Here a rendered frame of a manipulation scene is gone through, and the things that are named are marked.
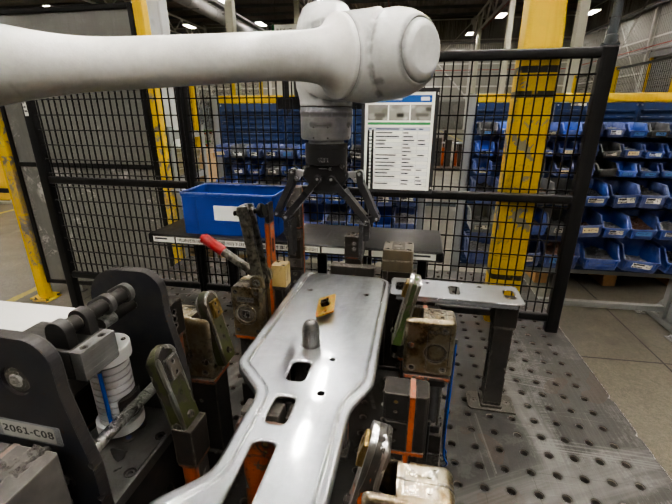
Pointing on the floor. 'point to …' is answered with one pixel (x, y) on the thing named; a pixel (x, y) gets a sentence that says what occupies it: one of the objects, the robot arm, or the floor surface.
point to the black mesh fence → (607, 55)
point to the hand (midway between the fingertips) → (326, 249)
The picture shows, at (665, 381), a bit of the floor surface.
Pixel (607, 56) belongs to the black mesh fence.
